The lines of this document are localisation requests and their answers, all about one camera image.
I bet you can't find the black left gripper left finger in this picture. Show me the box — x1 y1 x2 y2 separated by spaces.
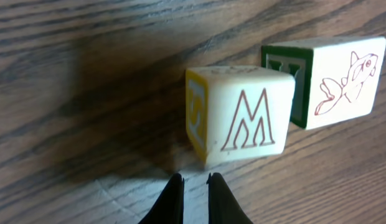
139 173 184 224

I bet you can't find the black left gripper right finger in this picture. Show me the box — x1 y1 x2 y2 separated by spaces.
207 172 253 224

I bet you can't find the wooden block with M outline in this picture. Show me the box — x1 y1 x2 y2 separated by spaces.
186 65 296 166

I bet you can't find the wooden block with fish drawing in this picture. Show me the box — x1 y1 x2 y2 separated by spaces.
261 36 386 129

